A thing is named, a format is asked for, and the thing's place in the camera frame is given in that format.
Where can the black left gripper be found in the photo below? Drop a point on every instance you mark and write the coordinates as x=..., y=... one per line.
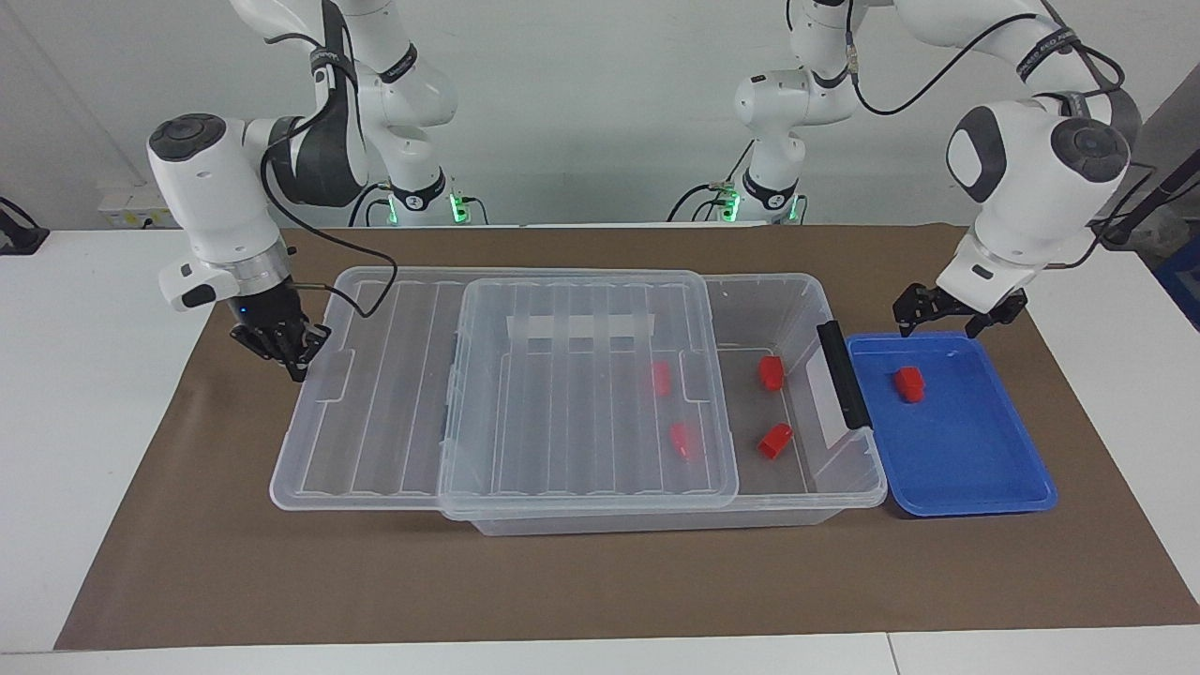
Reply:
x=947, y=305

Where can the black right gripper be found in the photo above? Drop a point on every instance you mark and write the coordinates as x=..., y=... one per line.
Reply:
x=267, y=319

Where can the red block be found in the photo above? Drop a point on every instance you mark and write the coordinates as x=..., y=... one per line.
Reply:
x=661, y=378
x=683, y=439
x=907, y=384
x=771, y=372
x=775, y=441

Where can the clear ribbed plastic lid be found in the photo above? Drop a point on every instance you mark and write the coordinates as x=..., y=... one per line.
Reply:
x=394, y=394

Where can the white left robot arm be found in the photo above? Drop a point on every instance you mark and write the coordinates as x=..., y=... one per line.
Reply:
x=1022, y=187

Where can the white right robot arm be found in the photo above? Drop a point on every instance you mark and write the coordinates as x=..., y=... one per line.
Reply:
x=216, y=197

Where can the blue plastic tray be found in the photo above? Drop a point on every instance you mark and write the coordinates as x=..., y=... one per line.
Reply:
x=966, y=450

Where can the clear plastic storage box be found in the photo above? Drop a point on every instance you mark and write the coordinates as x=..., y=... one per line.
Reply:
x=787, y=511

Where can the brown table mat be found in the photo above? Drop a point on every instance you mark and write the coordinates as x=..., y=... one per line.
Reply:
x=281, y=581

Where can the blue crate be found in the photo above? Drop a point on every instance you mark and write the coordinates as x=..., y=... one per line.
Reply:
x=1183, y=281

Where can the black pole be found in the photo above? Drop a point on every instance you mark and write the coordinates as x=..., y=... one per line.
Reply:
x=1158, y=197

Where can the black clamp device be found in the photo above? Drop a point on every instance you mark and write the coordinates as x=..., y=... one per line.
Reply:
x=19, y=239

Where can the white wall socket strip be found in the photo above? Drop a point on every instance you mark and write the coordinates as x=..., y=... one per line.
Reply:
x=127, y=211

